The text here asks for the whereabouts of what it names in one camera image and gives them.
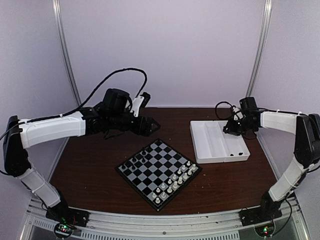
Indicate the white chess piece row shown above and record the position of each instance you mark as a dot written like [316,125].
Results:
[169,183]

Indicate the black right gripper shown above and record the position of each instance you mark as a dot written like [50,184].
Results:
[230,129]

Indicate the black white chessboard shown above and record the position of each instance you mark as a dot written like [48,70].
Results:
[159,157]

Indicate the front aluminium rail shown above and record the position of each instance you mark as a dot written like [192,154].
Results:
[224,225]

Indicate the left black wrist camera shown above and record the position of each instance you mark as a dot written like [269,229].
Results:
[146,98]

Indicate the aluminium frame post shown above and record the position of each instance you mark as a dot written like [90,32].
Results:
[263,36]
[56,4]

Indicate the white plastic divided tray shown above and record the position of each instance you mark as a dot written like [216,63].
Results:
[211,145]

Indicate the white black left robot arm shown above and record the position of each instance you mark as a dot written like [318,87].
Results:
[117,111]

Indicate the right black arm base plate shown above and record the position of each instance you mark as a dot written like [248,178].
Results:
[267,211]

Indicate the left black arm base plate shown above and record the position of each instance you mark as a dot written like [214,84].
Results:
[64,214]

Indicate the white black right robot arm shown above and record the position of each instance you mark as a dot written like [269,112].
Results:
[301,140]

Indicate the right aluminium frame post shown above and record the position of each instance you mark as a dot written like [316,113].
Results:
[263,36]

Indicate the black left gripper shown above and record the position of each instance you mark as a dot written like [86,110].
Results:
[147,123]

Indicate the left aluminium frame post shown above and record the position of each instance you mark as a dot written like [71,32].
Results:
[56,4]

